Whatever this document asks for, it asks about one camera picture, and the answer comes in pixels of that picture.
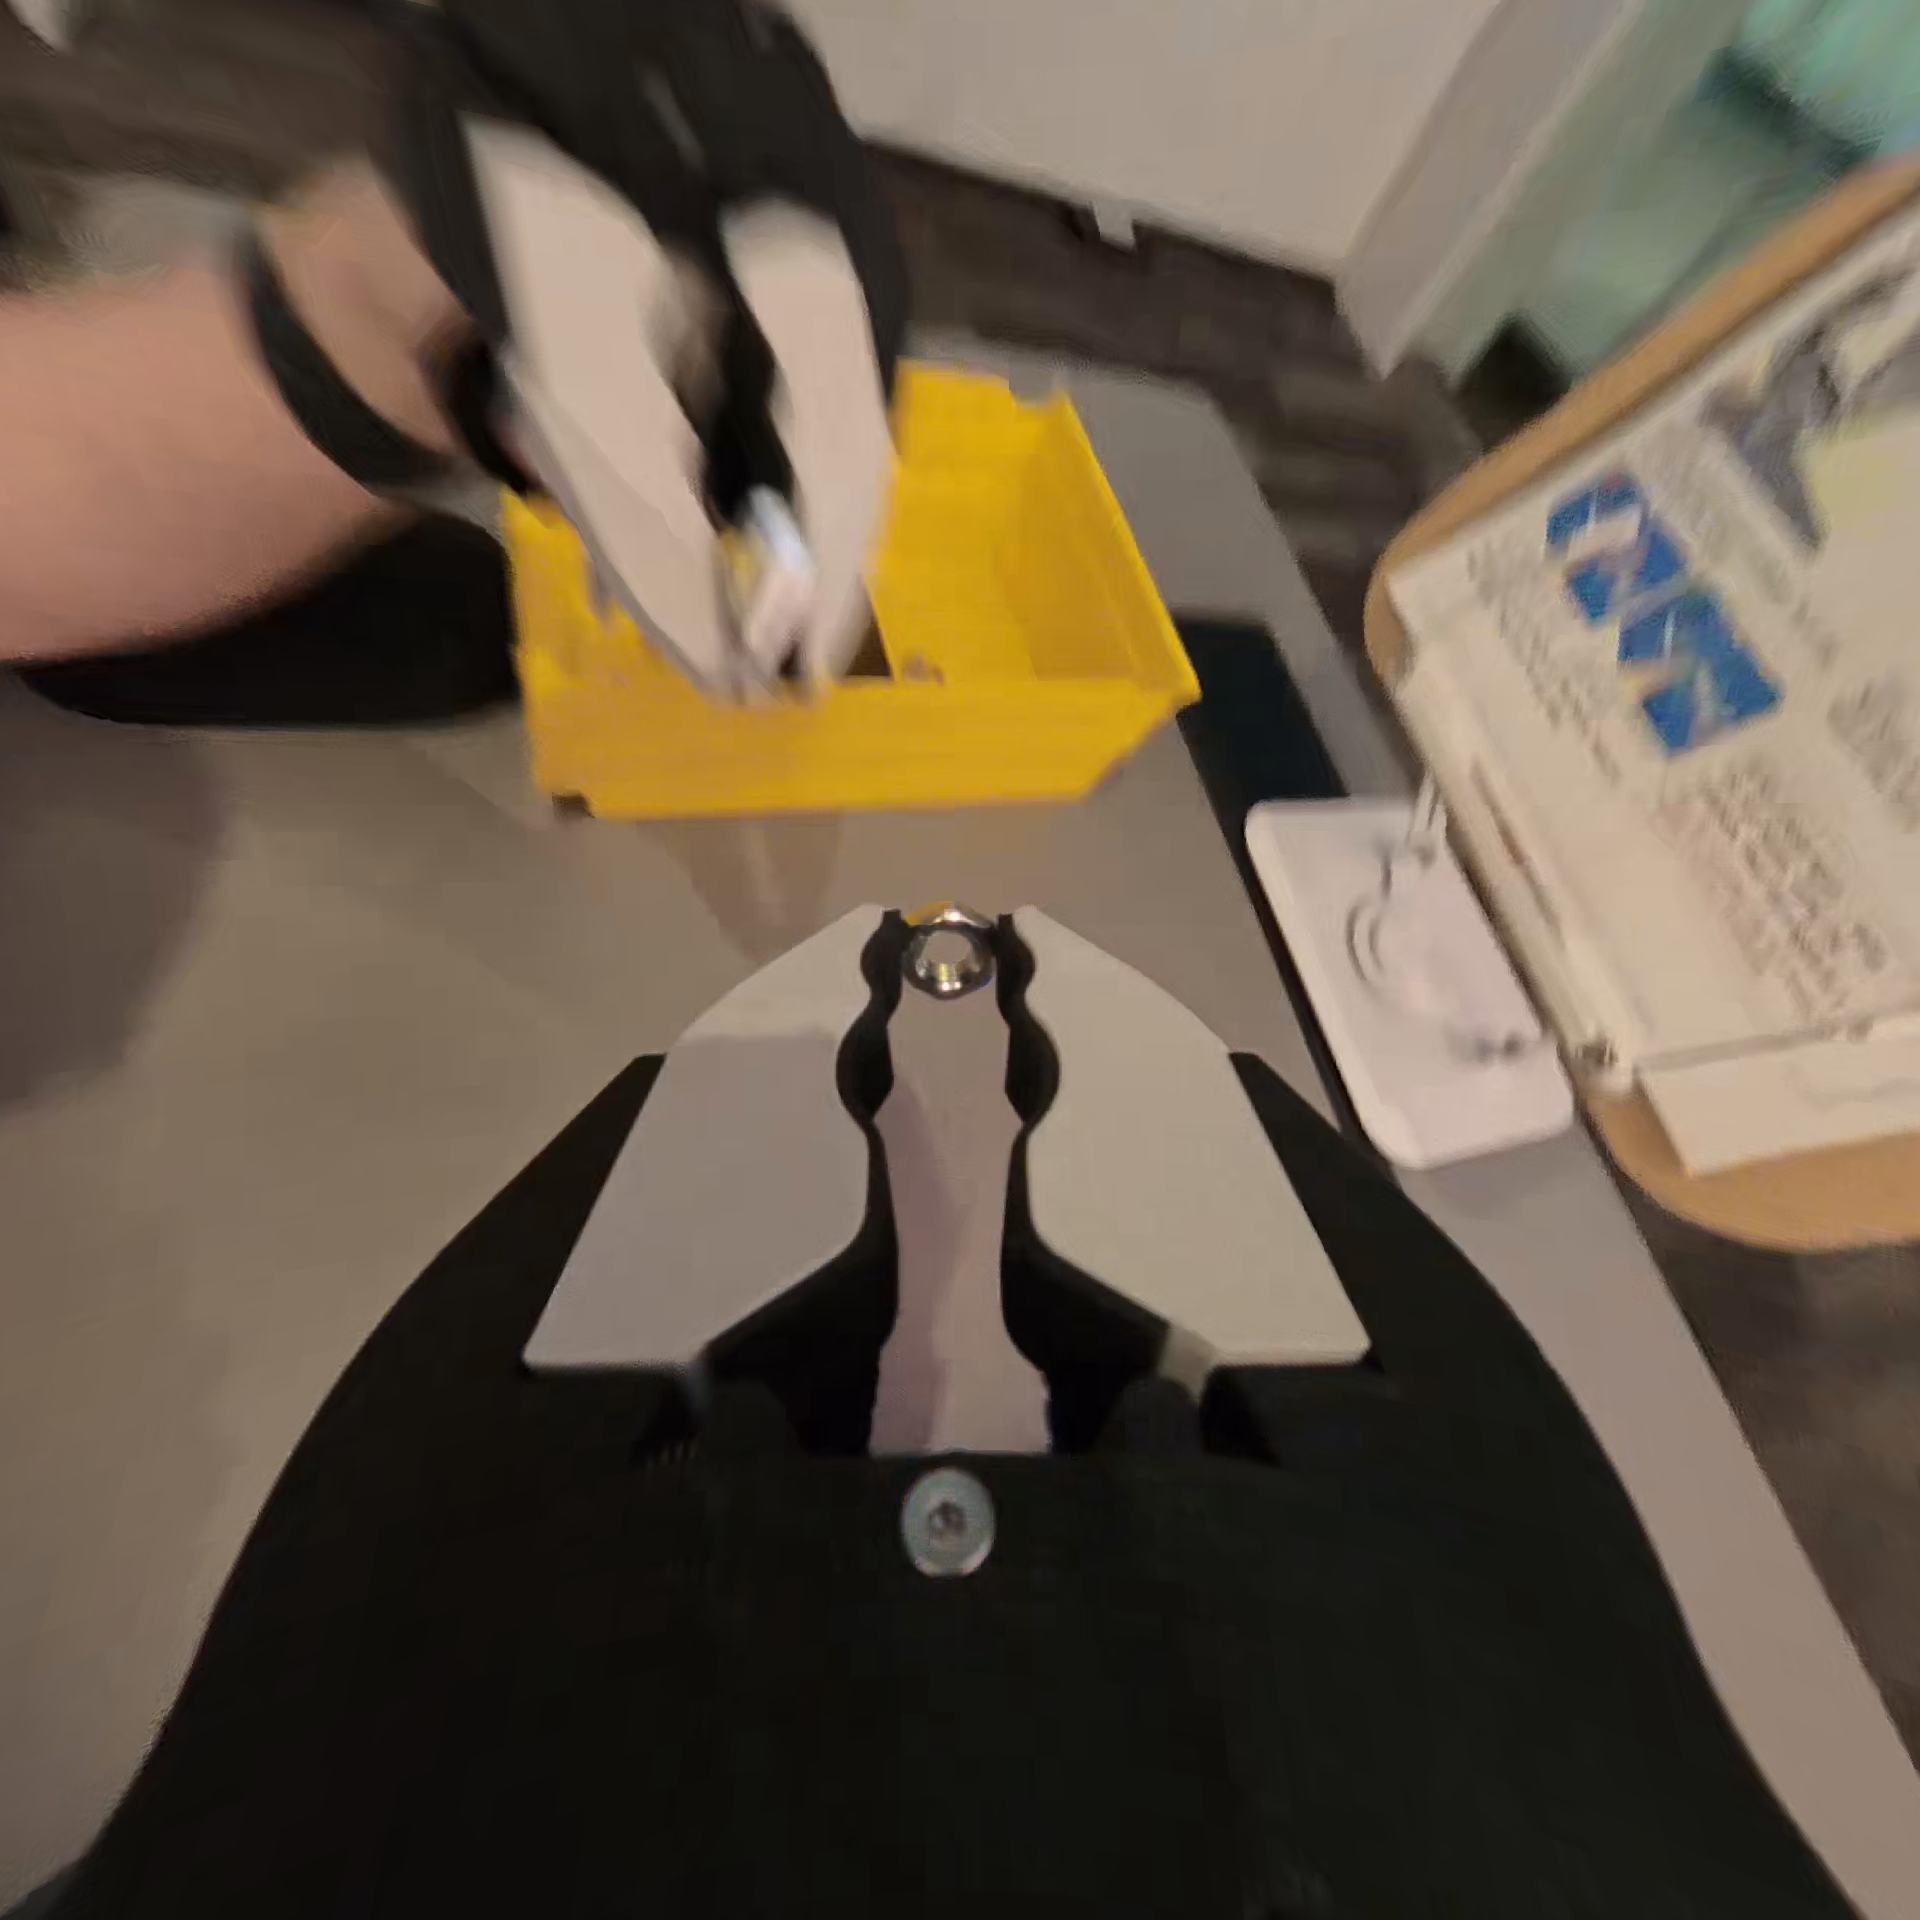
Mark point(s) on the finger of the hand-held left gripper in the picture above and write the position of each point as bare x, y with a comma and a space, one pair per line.
835, 405
597, 418

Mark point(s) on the steel hex nut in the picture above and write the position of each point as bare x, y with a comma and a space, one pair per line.
916, 969

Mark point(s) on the yellow plastic bin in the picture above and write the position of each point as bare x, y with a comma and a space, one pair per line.
975, 736

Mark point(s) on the steel hex bolt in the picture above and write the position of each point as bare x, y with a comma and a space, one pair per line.
780, 580

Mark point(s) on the person's left forearm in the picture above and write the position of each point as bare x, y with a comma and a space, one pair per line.
152, 481

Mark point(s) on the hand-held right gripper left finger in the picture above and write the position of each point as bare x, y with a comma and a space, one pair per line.
720, 1199

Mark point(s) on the black wristband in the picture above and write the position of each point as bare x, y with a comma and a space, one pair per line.
307, 388

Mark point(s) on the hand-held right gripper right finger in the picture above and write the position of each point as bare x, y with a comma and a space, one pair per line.
1171, 1199

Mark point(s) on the person's left hand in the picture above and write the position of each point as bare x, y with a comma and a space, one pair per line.
382, 293

